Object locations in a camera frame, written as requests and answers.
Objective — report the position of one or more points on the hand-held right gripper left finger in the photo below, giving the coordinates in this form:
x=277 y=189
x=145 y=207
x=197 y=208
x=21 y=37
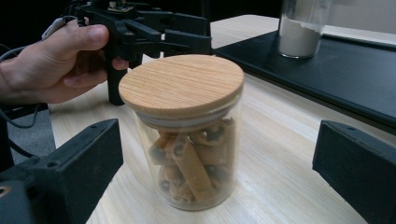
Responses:
x=81 y=171

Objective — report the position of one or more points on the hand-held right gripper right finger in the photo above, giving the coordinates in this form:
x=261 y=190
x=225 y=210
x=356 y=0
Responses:
x=361 y=177

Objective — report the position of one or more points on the glass jar with bamboo lid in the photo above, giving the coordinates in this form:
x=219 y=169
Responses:
x=180 y=84

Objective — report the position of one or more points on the black metal shelf rack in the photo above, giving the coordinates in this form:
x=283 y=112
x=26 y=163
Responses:
x=342 y=81

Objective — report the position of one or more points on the jar of white powder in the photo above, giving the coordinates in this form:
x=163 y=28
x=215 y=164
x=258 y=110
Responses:
x=299 y=37

